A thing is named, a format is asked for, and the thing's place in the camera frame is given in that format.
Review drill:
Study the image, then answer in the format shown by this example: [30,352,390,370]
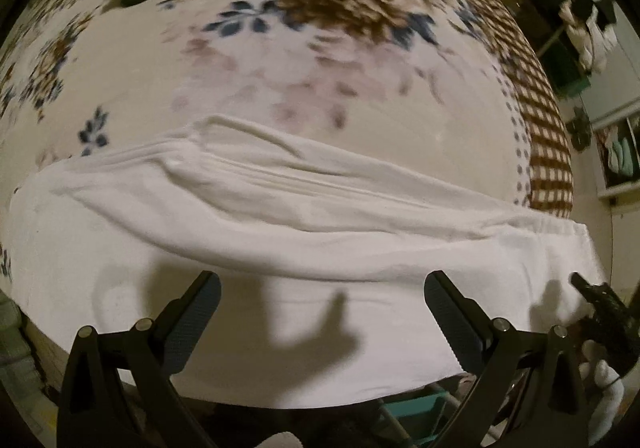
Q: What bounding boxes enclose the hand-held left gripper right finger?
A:
[423,270,591,448]

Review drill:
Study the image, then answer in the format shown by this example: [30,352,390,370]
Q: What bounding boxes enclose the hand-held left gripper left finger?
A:
[56,270,222,448]

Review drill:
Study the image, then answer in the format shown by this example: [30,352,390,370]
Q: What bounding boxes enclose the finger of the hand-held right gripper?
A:
[570,272,612,315]

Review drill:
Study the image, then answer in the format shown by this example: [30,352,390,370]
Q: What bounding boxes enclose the white pants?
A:
[2,115,610,411]

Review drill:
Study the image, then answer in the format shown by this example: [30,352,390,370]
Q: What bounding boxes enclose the person's right hand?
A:
[579,340,627,447]

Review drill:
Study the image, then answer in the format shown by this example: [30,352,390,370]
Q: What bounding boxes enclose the teal plastic stool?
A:
[379,392,452,446]

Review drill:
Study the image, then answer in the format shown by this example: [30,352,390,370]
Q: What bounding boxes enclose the white framed shelf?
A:
[594,114,640,200]

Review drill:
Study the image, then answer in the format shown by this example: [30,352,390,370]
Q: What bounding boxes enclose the brown checked blanket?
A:
[425,0,574,220]

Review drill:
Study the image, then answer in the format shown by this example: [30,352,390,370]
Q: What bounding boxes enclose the green box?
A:
[542,42,592,100]

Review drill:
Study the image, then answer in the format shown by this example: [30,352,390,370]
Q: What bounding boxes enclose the white hanging clothes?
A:
[559,0,620,75]

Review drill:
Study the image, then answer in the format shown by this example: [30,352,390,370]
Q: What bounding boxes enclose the floral cream blanket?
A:
[0,0,538,299]

